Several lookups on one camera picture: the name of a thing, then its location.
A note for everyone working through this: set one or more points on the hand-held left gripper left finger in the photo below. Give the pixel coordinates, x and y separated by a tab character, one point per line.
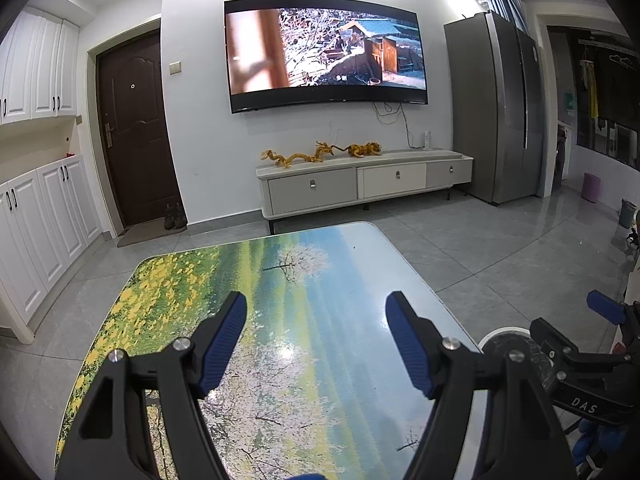
225	350

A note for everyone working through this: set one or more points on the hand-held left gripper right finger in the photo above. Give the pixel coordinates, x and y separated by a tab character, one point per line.
410	350

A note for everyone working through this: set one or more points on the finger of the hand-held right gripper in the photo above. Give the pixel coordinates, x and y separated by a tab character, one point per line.
605	307
550	335

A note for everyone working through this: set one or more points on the person's right hand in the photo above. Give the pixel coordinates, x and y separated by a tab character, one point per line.
587	447

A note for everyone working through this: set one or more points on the grey bucket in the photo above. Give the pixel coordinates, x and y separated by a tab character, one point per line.
628	214

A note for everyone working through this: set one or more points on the grey doormat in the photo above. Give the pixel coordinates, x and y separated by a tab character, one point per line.
142	235

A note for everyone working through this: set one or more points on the white television cabinet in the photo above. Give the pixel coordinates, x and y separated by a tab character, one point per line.
310	190

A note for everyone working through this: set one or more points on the short golden ornament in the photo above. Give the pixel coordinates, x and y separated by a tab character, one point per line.
365	149

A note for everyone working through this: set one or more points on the long golden dragon ornament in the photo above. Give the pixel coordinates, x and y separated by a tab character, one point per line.
300	157

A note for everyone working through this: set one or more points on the white power strip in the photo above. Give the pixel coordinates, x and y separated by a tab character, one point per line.
426	140

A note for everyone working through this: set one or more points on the yellow hanging cloth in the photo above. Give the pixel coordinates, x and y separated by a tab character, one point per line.
593	92

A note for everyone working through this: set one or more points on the grey refrigerator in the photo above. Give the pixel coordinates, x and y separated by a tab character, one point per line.
495	110

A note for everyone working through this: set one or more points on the dark brown door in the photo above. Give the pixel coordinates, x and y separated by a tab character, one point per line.
135	135

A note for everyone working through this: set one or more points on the blue curtain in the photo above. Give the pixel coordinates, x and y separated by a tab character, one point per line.
505	5

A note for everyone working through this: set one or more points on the white wall cabinet unit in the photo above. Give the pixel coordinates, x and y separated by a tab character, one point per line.
40	220

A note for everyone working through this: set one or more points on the wall light switch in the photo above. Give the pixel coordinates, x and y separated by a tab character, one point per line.
175	67

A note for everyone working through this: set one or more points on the wall television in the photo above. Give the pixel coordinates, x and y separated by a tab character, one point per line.
325	50

